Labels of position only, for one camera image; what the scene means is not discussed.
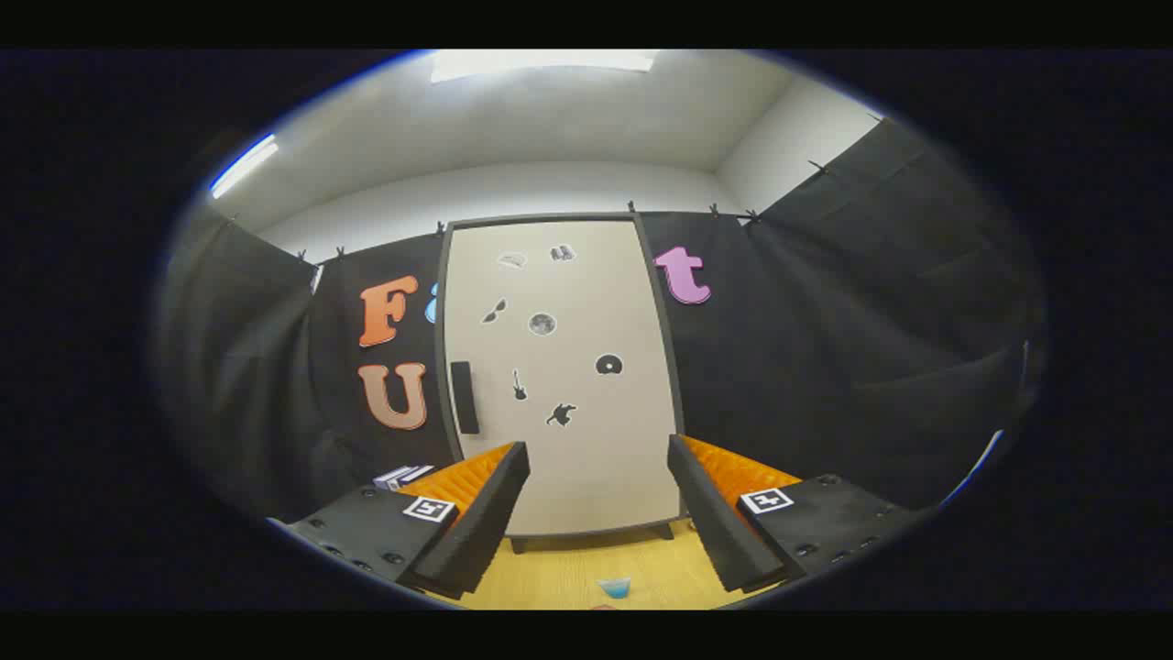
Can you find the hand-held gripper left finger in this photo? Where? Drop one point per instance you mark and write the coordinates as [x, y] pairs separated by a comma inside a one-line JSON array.
[[486, 527]]

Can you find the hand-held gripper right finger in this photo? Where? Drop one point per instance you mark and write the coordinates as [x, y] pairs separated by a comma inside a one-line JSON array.
[[715, 522]]

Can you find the white cabinet door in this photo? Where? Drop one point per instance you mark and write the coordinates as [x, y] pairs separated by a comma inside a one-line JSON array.
[[568, 458]]

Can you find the light blue sachet packet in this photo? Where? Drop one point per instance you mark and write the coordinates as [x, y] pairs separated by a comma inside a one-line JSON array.
[[615, 588]]

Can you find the grey wooden cabinet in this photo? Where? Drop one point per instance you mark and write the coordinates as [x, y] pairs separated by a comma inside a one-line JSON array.
[[663, 530]]

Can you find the blue white spine book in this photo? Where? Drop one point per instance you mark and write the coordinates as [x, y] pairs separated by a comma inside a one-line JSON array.
[[403, 476], [387, 478]]

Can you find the black backdrop cloth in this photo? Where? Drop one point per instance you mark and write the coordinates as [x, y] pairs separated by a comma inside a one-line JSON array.
[[825, 367]]

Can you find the ceiling strip light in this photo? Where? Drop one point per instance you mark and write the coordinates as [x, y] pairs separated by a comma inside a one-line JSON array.
[[243, 166]]

